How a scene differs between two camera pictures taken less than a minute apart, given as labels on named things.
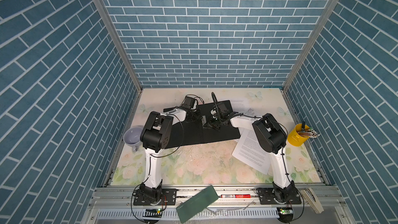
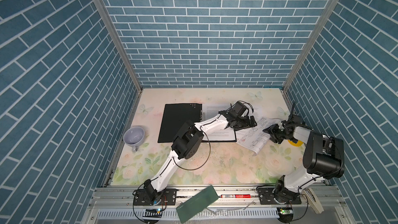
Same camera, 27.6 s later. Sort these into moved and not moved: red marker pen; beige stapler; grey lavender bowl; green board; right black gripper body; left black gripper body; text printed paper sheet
Moved: text printed paper sheet; left black gripper body; right black gripper body
Not moved: green board; red marker pen; grey lavender bowl; beige stapler
